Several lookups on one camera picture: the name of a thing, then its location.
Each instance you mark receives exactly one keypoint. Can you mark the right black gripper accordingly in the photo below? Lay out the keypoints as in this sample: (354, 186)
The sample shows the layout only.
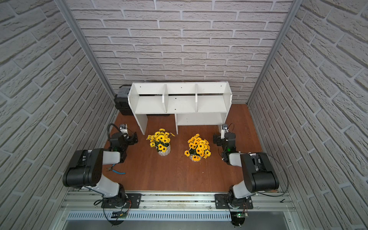
(217, 138)

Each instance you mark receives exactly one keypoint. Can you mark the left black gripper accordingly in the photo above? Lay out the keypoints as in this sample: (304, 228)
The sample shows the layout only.
(131, 138)

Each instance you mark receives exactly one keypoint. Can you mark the sunflower pot with twine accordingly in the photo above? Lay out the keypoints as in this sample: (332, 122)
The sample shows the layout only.
(199, 149)

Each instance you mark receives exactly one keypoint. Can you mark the sunflower pot ribbed white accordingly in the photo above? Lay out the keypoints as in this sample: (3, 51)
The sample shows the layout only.
(161, 140)

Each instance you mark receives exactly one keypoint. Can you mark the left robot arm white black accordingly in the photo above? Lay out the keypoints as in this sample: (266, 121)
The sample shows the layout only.
(85, 169)

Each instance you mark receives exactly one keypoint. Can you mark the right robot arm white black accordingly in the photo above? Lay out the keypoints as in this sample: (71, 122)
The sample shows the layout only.
(258, 172)

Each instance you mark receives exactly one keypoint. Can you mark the black grey toolbox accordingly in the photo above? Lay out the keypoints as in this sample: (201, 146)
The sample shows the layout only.
(121, 100)

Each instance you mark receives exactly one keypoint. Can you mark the white wooden shelf unit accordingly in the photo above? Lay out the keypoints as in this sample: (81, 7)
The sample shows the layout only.
(191, 103)

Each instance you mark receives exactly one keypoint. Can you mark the left green circuit board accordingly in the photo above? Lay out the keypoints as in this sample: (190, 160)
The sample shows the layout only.
(119, 215)

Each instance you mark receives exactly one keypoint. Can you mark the green circuit board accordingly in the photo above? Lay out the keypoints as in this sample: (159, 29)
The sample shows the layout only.
(119, 215)
(240, 215)

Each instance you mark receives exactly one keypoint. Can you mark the right green circuit board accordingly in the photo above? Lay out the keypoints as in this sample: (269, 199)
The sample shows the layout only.
(240, 215)

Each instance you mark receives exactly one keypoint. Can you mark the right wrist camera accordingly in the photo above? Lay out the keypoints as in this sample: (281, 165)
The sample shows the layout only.
(223, 130)

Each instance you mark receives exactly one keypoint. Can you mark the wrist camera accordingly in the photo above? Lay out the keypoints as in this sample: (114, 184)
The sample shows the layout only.
(123, 129)
(223, 130)

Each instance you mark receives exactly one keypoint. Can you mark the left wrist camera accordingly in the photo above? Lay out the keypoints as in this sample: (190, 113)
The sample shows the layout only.
(123, 129)

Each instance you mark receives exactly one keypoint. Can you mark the blue handled pliers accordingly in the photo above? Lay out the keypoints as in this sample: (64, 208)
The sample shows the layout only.
(115, 171)

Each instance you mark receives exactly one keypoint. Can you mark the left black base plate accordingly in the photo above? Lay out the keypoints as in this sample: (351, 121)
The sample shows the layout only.
(125, 201)

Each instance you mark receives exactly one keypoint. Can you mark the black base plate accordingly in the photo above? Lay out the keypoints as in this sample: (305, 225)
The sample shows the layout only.
(125, 201)
(225, 201)

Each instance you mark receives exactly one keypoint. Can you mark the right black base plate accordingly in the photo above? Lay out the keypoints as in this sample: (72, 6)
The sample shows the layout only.
(225, 201)

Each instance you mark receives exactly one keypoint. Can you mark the aluminium mounting rail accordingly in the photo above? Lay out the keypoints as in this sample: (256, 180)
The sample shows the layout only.
(205, 201)

